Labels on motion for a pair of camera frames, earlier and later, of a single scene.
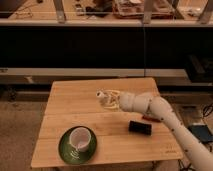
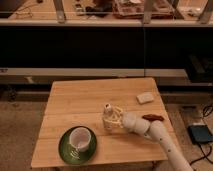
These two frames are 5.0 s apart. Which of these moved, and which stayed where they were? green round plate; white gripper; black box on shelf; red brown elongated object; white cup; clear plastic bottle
Moved: clear plastic bottle; white gripper
Stayed: red brown elongated object; green round plate; black box on shelf; white cup
